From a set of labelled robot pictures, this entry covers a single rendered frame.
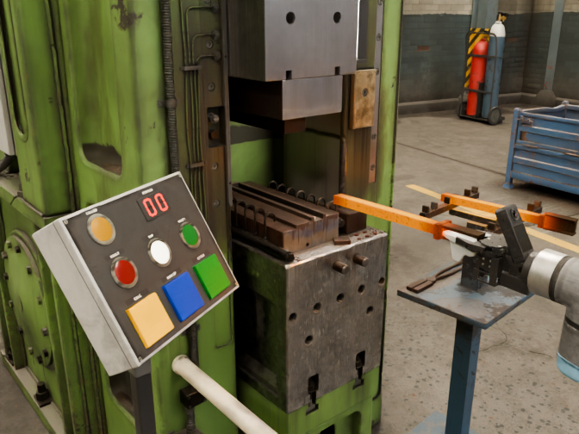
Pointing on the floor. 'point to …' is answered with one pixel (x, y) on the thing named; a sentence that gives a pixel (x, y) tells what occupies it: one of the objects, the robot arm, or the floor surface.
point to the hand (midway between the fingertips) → (451, 230)
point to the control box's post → (143, 399)
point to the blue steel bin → (544, 147)
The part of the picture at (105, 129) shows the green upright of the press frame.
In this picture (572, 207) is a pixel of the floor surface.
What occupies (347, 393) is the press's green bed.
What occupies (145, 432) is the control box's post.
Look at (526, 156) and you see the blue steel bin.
